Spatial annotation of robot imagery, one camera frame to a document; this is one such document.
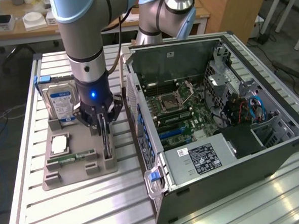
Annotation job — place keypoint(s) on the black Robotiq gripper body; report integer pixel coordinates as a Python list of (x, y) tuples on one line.
[(93, 95)]

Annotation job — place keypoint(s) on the black Nvidia graphics card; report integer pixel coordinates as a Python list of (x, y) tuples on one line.
[(106, 145)]

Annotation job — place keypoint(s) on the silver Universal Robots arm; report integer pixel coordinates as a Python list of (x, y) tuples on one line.
[(83, 32)]

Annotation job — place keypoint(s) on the hard disk with blue caddy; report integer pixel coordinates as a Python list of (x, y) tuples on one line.
[(60, 104)]

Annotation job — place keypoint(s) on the silver CPU chip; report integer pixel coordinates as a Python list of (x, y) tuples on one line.
[(59, 145)]

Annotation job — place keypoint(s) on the green RAM stick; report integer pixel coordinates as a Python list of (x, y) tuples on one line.
[(71, 157)]

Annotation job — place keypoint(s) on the thin metal locking lever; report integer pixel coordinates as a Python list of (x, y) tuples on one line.
[(158, 86)]

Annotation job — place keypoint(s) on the metal CPU socket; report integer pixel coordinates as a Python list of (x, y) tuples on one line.
[(169, 103)]

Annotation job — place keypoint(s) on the grey plastic parts rack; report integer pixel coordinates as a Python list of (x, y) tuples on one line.
[(77, 174)]

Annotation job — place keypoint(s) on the black installed RAM stick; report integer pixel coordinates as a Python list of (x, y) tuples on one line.
[(175, 116)]

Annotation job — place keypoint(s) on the metal socket cover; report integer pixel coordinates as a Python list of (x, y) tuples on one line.
[(187, 89)]

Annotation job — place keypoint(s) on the blue case latch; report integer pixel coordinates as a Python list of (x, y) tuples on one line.
[(154, 176)]

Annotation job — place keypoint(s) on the wooden desk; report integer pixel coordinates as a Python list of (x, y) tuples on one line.
[(20, 34), (129, 24)]

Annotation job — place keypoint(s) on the green motherboard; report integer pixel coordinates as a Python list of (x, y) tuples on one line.
[(195, 114)]

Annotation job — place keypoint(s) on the grey power supply unit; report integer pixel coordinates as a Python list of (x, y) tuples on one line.
[(175, 166)]

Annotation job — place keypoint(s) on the white labelled box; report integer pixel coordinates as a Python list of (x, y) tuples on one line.
[(50, 20)]

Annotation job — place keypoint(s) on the white power connector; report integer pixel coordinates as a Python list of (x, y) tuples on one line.
[(198, 135)]

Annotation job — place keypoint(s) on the white paper stack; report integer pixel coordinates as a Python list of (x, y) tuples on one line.
[(135, 16)]

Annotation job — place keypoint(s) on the white round dish box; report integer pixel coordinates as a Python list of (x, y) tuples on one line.
[(34, 21)]

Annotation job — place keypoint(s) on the perforated metal disk bay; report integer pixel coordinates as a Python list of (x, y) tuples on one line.
[(218, 79)]

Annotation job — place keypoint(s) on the white box with black top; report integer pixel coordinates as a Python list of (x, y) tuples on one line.
[(4, 24)]

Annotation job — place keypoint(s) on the grey cup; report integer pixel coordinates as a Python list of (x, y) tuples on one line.
[(17, 1)]

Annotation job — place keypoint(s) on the open black PC case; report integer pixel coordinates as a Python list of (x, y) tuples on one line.
[(220, 189)]

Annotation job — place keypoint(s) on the wooden cabinet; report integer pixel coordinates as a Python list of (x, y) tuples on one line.
[(234, 10)]

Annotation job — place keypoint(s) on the black chair base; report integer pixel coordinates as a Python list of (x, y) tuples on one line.
[(291, 69)]

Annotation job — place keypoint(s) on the black case switch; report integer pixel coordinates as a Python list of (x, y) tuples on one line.
[(138, 88)]

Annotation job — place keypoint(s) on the grey metal disk bay bracket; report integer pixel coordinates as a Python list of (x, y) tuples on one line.
[(280, 127)]

